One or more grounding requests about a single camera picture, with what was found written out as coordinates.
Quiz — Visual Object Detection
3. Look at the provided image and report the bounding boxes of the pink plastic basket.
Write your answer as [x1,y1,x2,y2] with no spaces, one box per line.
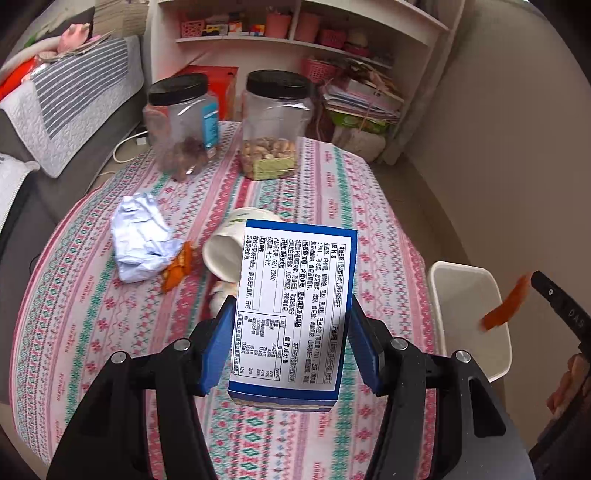
[302,58,335,84]

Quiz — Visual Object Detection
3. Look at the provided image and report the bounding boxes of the stack of books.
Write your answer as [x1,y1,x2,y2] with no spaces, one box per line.
[92,0,151,35]

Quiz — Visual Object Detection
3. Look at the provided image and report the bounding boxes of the white plastic bin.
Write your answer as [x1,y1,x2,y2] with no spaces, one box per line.
[427,261,512,381]

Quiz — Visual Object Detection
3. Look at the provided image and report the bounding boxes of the patterned pink tablecloth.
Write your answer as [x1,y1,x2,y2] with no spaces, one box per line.
[11,121,439,480]

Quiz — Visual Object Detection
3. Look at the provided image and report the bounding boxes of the crumpled white tissue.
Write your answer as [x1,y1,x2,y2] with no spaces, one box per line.
[208,281,236,319]

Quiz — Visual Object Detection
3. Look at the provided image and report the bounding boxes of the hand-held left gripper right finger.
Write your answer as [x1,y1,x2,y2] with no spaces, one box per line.
[348,295,539,480]

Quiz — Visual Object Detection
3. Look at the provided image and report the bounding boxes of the pile of papers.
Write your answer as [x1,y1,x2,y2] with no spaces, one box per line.
[321,60,404,134]

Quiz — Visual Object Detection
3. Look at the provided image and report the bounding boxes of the striped sofa seat cover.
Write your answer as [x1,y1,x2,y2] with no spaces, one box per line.
[0,154,40,217]

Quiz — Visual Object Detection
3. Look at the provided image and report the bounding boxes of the pink cup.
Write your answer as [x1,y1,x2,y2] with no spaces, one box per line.
[294,11,321,43]
[266,11,293,40]

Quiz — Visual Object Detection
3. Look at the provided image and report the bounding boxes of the plastic jar of nuts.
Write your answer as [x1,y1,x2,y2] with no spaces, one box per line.
[239,70,315,181]

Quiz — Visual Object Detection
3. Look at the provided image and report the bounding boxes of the white shelf unit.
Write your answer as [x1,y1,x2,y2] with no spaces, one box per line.
[145,0,465,153]

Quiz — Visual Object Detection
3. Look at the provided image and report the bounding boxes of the white cable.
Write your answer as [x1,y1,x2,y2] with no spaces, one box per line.
[113,131,148,163]

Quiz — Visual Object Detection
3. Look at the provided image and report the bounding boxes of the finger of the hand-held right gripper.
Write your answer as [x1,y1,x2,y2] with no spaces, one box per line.
[530,271,591,342]

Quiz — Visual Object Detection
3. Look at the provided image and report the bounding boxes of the blue label plastic jar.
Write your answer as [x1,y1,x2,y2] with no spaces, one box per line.
[143,74,221,182]

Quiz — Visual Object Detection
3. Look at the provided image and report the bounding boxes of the red cardboard box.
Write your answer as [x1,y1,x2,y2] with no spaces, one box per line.
[178,66,239,121]

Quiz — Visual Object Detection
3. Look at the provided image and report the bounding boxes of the pink plush toy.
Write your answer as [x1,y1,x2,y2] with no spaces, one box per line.
[58,23,95,51]

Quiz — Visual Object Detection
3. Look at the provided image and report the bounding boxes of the small orange peel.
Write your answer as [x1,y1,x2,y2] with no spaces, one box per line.
[161,241,194,294]

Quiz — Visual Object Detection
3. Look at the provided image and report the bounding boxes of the white paper cup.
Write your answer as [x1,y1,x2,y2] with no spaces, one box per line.
[202,208,283,282]

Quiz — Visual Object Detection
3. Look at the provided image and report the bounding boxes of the person's right hand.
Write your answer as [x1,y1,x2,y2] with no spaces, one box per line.
[547,353,587,414]

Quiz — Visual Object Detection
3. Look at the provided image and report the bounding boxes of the orange cushion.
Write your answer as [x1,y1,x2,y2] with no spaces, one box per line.
[0,58,40,100]

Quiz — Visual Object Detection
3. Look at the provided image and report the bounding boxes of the crumpled silver-blue wrapper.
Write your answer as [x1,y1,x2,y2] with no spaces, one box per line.
[111,193,181,283]

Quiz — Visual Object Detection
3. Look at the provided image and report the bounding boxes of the grey sofa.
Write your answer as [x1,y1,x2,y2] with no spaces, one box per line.
[0,7,146,296]

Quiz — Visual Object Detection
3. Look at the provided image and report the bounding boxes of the white bag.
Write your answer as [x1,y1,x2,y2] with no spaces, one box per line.
[332,127,386,162]

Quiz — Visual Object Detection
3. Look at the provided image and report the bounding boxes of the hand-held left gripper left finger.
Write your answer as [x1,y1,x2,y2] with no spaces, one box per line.
[46,295,238,480]

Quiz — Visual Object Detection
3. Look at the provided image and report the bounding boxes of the blue white label box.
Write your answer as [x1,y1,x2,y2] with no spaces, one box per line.
[228,219,358,413]

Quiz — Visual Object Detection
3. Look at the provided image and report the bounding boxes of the long orange peel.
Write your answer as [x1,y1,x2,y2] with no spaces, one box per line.
[479,273,532,330]

